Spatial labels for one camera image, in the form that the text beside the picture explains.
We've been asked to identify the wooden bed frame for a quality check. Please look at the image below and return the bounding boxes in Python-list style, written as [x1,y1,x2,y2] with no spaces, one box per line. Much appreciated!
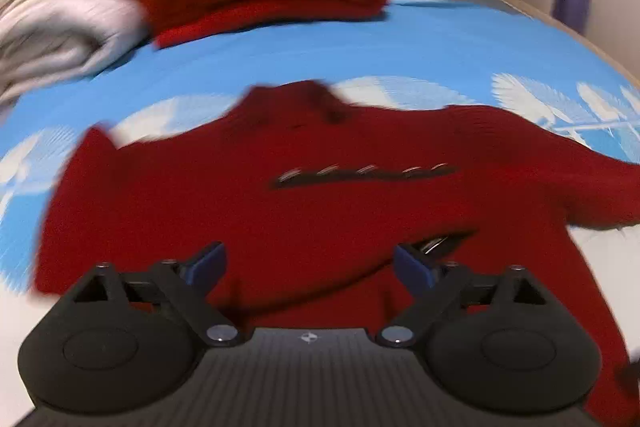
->
[495,0,640,90]

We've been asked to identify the blue white patterned blanket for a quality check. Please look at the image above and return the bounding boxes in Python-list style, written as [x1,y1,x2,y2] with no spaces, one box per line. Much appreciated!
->
[0,0,640,300]

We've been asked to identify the dark red knit sweater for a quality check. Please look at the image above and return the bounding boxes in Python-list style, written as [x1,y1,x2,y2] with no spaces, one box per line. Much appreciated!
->
[32,79,640,427]

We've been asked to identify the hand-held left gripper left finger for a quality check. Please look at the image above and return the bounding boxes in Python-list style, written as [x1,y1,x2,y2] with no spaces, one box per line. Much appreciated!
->
[74,242,241,348]

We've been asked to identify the purple wall sticker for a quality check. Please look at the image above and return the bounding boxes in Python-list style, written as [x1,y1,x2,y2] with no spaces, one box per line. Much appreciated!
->
[552,0,592,36]

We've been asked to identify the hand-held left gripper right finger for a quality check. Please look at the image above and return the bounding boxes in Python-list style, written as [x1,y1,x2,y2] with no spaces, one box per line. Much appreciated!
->
[376,245,548,348]

